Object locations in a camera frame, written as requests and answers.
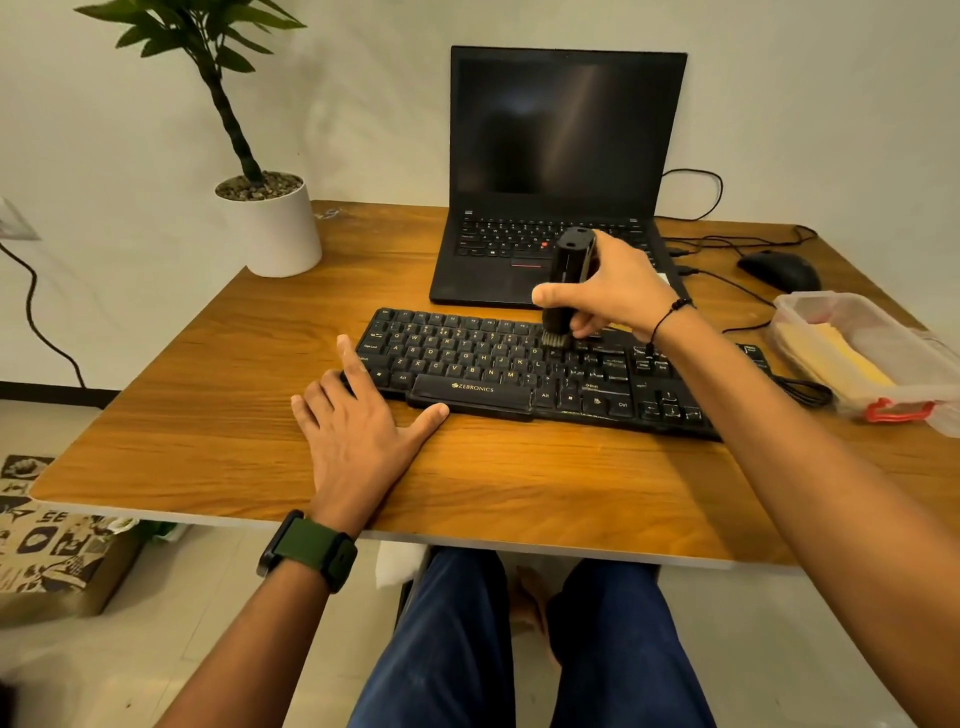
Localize green strap smartwatch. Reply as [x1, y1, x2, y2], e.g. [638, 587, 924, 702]
[256, 509, 359, 595]

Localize black wall power cable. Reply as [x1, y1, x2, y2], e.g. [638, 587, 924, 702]
[0, 241, 88, 390]

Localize green potted plant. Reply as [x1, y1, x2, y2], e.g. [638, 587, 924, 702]
[73, 0, 307, 189]

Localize white wall socket panel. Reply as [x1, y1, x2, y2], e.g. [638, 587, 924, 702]
[0, 196, 40, 243]

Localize person's left hand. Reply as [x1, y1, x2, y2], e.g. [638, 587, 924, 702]
[290, 333, 451, 540]

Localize black laptop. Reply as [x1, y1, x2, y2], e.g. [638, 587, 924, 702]
[428, 44, 689, 310]

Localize black cord bracelet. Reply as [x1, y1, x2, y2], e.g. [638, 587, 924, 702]
[644, 297, 695, 358]

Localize person's bare foot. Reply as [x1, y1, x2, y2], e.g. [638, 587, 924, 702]
[509, 566, 564, 669]

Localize clear plastic box red latches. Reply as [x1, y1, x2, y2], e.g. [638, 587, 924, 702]
[766, 290, 960, 425]

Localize person's blue jeans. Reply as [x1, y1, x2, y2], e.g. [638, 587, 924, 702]
[346, 547, 718, 728]

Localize black looped laptop cable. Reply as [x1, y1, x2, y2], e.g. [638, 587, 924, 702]
[656, 167, 725, 223]

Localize person's right hand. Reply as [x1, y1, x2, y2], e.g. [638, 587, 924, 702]
[530, 228, 695, 343]

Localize black computer mouse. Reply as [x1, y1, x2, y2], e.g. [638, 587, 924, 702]
[736, 249, 823, 295]

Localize clear plastic box lid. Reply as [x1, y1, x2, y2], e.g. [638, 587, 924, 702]
[911, 329, 960, 440]

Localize black keyboard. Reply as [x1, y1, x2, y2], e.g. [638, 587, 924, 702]
[341, 307, 774, 442]

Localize black mouse cable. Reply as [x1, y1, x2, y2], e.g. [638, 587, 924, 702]
[663, 224, 819, 256]

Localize person's right forearm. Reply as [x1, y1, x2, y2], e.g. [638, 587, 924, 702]
[652, 307, 960, 728]

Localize white seat chair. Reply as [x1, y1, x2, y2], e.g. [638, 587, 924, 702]
[374, 539, 433, 631]

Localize yellow cloth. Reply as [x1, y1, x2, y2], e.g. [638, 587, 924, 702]
[776, 322, 898, 403]

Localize black cleaning brush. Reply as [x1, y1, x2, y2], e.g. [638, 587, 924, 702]
[541, 227, 598, 352]

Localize printed brown paper bag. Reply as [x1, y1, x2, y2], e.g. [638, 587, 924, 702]
[0, 453, 148, 628]

